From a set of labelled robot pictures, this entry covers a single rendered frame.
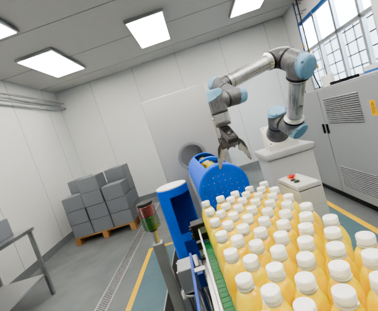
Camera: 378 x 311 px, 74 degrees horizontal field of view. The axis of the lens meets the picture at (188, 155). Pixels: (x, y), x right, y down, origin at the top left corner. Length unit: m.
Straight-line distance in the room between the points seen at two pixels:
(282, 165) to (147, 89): 5.36
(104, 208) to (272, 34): 5.58
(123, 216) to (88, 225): 0.68
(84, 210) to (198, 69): 4.21
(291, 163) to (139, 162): 5.38
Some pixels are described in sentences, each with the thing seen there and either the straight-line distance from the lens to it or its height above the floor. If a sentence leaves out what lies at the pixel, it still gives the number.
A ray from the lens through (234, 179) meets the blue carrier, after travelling 1.41.
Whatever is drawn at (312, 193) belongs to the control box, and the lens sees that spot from 1.17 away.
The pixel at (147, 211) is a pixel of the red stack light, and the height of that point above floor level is 1.23.
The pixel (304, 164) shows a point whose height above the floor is 1.02.
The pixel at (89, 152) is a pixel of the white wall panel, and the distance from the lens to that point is 7.15.
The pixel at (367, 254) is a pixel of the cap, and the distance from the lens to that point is 0.66.
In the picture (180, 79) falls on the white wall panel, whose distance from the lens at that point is 6.65.
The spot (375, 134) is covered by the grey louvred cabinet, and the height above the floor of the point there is 0.89.
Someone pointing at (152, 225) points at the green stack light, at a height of 1.18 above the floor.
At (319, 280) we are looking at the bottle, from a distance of 0.67.
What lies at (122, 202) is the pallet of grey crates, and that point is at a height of 0.55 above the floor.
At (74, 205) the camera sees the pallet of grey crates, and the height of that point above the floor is 0.77.
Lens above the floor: 1.46
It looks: 6 degrees down
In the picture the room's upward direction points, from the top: 18 degrees counter-clockwise
